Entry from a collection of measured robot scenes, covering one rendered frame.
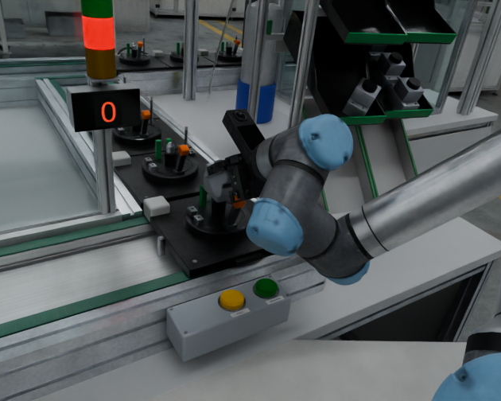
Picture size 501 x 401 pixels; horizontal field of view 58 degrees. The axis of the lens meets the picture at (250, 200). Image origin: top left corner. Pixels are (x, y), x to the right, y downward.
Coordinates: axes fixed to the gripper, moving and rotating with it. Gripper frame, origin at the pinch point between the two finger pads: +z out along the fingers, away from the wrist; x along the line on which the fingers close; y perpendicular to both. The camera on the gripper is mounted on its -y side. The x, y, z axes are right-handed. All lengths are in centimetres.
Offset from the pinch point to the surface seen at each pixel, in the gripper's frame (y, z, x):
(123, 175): -5.8, 29.2, -11.2
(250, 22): -57, 55, 54
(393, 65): -14.6, -12.6, 41.3
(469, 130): -2, 55, 166
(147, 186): -1.5, 23.1, -7.9
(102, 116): -13.4, 1.1, -19.9
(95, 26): -26.1, -7.5, -19.9
